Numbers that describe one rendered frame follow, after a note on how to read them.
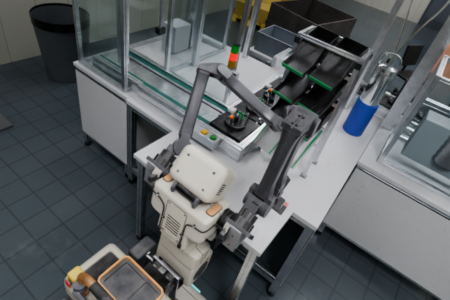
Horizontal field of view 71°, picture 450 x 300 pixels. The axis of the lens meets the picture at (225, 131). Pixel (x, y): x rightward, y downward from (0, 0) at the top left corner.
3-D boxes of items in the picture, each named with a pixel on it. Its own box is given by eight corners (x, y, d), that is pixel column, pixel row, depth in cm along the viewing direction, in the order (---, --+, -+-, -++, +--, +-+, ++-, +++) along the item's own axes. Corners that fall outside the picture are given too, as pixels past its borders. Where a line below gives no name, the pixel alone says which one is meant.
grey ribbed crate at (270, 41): (296, 70, 367) (303, 51, 352) (252, 49, 389) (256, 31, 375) (311, 60, 396) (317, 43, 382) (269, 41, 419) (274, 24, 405)
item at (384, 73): (375, 110, 222) (404, 61, 198) (356, 100, 227) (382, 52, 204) (380, 102, 232) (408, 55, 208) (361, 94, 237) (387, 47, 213)
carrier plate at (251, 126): (239, 143, 194) (240, 140, 193) (209, 124, 203) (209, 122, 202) (259, 127, 211) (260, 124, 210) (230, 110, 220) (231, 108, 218)
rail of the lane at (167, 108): (237, 163, 194) (241, 149, 187) (137, 97, 226) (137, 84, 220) (242, 158, 198) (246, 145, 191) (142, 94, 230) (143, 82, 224)
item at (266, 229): (259, 257, 151) (260, 254, 149) (133, 157, 185) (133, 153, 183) (317, 181, 199) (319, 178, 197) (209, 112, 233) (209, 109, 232)
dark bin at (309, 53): (302, 78, 154) (303, 67, 148) (281, 65, 160) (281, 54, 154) (337, 47, 163) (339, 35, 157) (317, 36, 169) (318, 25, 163)
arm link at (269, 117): (209, 75, 149) (214, 69, 138) (217, 66, 150) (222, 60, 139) (275, 134, 156) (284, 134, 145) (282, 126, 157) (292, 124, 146)
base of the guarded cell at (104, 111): (128, 179, 277) (127, 98, 223) (82, 143, 300) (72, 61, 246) (221, 117, 373) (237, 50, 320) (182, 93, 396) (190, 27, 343)
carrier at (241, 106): (260, 126, 212) (265, 111, 204) (232, 109, 221) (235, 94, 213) (277, 112, 229) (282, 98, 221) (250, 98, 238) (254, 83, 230)
